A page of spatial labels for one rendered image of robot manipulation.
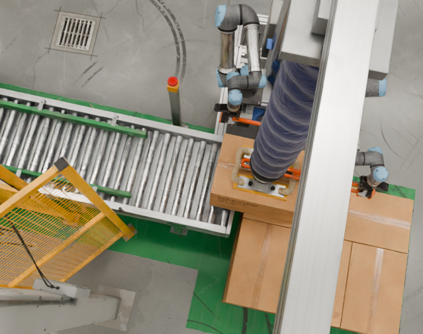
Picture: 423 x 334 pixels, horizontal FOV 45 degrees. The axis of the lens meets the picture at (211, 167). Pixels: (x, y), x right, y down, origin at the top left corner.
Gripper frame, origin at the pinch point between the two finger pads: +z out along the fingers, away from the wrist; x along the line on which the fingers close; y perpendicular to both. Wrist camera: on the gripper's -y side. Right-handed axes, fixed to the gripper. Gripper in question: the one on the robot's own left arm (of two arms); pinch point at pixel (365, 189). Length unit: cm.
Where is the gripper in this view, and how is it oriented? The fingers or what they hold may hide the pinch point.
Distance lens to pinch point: 314.6
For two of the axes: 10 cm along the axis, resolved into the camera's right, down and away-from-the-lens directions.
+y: -9.8, -2.1, 0.5
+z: -0.1, 2.8, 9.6
